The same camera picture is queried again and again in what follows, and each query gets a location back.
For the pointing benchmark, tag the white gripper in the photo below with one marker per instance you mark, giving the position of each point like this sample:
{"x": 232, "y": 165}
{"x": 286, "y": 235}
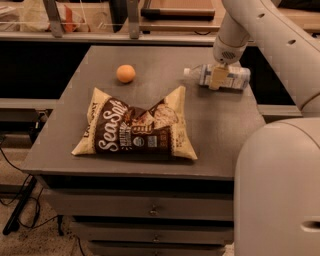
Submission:
{"x": 225, "y": 53}

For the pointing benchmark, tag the clear plastic water bottle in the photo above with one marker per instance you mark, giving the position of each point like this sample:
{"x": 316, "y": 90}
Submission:
{"x": 237, "y": 79}

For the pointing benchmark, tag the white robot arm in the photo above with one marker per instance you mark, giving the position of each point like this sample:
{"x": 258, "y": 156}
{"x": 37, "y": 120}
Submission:
{"x": 277, "y": 175}

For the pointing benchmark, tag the orange fruit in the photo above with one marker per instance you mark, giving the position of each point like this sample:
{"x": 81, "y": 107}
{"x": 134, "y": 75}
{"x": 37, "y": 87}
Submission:
{"x": 125, "y": 73}

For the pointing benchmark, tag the dark tray on shelf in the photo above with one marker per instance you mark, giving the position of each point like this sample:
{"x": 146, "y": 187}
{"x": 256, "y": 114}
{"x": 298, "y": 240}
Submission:
{"x": 178, "y": 9}

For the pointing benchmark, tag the brown sea salt chip bag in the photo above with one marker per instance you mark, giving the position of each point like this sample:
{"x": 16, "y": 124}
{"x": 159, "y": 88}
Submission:
{"x": 116, "y": 127}

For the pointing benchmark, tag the grey metal drawer cabinet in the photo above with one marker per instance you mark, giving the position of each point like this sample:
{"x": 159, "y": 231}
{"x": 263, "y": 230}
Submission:
{"x": 140, "y": 157}

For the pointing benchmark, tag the plastic bag on shelf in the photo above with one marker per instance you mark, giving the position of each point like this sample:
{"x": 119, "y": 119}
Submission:
{"x": 37, "y": 16}

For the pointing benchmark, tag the black table leg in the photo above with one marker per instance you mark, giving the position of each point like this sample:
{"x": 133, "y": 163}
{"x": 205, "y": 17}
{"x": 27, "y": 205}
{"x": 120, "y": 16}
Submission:
{"x": 21, "y": 194}

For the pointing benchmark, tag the grey metal shelf rail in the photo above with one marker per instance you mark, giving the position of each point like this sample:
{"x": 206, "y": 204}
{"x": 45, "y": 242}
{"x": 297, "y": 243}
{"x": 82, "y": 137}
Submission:
{"x": 113, "y": 22}

